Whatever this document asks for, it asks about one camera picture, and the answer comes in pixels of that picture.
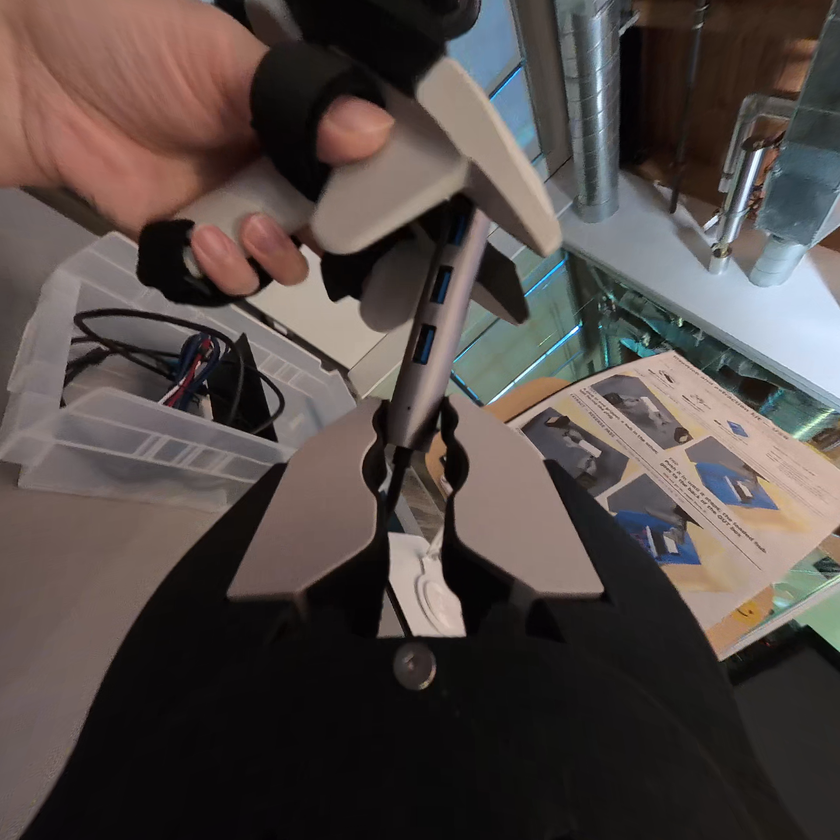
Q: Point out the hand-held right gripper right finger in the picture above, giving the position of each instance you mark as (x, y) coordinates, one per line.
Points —
(525, 525)

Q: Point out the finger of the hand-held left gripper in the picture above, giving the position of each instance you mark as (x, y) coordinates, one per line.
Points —
(499, 170)
(502, 289)

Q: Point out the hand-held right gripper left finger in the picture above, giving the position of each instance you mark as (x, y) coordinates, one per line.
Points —
(302, 531)

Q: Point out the grey slim usb hub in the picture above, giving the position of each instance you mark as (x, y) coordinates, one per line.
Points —
(446, 315)

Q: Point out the clear plastic bin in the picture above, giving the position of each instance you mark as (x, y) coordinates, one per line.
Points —
(131, 446)

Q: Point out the person's left hand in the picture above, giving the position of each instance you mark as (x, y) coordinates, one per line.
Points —
(118, 98)

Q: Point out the white metal document stand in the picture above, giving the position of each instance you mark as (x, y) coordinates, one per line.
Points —
(426, 590)

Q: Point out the yellow smiley sticker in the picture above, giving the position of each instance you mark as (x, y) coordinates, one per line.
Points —
(748, 613)

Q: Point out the printed instruction sheet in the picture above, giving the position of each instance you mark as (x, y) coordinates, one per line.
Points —
(774, 472)

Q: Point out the silver ventilation duct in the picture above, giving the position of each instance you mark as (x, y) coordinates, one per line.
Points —
(594, 131)

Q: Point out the silver insulated duct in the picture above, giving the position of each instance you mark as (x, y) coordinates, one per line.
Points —
(807, 164)

